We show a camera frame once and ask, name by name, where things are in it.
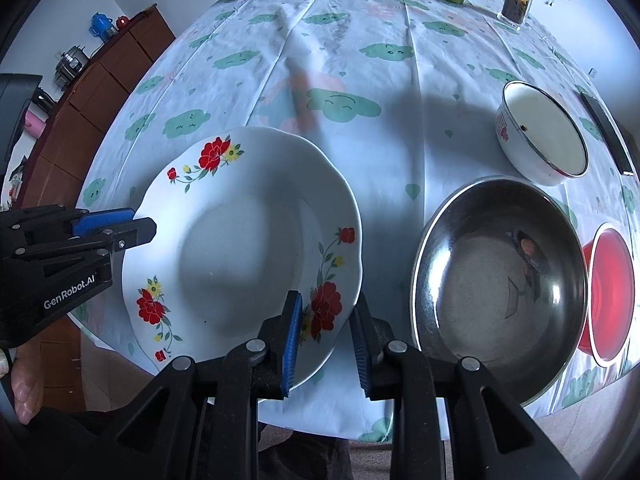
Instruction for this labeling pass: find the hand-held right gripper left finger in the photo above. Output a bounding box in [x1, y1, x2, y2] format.
[117, 290, 304, 480]

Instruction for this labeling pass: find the stainless steel bowl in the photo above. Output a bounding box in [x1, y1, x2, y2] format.
[411, 176, 589, 407]

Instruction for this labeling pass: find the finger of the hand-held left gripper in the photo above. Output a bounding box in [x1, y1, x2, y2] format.
[100, 217, 157, 253]
[72, 208, 137, 237]

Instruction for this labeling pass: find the cloud print tablecloth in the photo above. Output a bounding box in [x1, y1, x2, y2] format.
[67, 0, 640, 443]

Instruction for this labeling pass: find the person's left hand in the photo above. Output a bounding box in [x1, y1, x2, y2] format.
[0, 347, 46, 426]

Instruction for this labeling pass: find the red floral white plate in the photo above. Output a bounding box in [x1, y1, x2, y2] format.
[121, 126, 362, 393]

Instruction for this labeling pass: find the black thermos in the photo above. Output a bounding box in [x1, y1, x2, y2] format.
[31, 87, 56, 116]

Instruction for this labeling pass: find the black smartphone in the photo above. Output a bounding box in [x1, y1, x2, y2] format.
[580, 92, 635, 177]

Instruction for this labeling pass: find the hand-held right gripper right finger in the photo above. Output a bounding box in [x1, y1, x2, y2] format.
[348, 292, 581, 480]

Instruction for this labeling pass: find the white enamel bowl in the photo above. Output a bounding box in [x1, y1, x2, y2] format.
[495, 80, 589, 187]

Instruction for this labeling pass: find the brown wooden cabinet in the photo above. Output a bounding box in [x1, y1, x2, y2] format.
[9, 4, 177, 401]

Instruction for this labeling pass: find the red plastic bowl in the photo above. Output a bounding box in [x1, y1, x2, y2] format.
[577, 222, 636, 367]

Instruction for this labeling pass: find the blue jug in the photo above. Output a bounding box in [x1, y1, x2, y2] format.
[90, 12, 113, 40]

